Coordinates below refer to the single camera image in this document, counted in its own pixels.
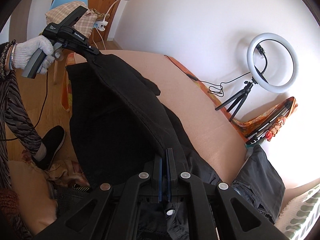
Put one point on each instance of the white ring light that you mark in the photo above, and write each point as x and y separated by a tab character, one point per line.
250	62

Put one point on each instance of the black pants with pink trim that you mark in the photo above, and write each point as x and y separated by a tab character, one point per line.
141	128

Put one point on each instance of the person's striped trouser leg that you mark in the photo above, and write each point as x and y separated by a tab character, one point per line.
14	115

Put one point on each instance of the pink bed blanket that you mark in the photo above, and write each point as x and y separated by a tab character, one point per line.
219	141

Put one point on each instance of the folded dark grey pants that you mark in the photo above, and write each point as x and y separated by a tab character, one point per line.
260	184

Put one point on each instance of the orange patterned scarf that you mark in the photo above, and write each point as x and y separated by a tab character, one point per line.
244	128

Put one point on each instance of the left gloved hand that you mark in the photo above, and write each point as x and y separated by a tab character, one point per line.
24	51

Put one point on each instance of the black slipper shoe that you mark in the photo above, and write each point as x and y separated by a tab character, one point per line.
50	145

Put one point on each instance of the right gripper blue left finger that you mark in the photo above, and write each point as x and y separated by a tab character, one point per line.
110	211

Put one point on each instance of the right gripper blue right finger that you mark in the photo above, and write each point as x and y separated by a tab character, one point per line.
207	208

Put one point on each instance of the white clip desk lamp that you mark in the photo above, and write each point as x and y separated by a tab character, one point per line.
102	24

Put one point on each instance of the black mini tripod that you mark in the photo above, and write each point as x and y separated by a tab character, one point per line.
238	99

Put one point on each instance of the green striped white pillow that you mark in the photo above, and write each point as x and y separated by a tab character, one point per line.
300	215

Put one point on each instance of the silver folded tripod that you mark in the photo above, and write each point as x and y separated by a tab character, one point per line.
273	123

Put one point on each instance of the checkered beige cloth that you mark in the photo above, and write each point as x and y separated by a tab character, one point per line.
83	24

